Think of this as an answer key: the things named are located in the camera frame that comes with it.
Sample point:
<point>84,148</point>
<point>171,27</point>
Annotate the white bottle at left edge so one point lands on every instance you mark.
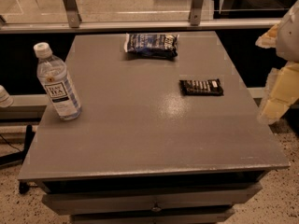
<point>6,99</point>

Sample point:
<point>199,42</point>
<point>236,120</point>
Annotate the black stand with cable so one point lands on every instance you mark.
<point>20,155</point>

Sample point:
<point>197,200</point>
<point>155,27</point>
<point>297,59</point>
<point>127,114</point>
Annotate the grey cabinet with drawers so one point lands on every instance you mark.
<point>143,152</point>

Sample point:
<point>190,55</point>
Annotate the blue white snack bag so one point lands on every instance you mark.
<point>152,45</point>

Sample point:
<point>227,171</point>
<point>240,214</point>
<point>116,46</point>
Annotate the metal railing frame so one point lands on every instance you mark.
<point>82,16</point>

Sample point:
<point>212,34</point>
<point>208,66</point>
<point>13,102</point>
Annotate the clear plastic tea bottle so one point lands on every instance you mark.
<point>54,77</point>

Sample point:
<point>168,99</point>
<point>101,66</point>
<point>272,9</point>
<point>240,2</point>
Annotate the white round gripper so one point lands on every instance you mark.
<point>289,36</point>

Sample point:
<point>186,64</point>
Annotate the black snack bar wrapper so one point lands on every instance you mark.
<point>210,87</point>

